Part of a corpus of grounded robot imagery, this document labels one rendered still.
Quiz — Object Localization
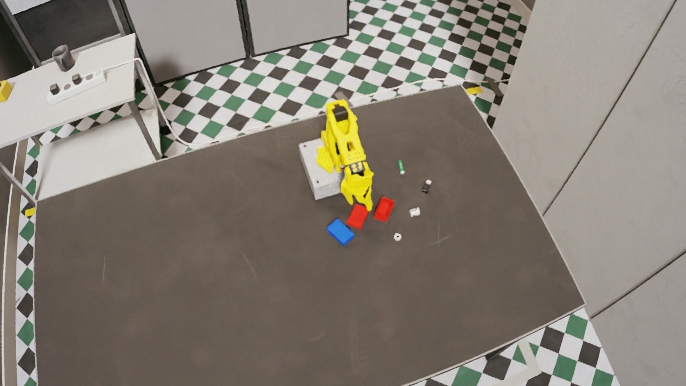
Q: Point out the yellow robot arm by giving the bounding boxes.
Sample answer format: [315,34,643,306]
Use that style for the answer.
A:
[316,100,372,188]

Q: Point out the red open box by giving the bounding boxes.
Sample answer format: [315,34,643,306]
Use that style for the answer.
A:
[374,198,394,222]

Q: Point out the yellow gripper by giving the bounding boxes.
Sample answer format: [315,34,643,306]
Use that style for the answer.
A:
[341,178,373,211]

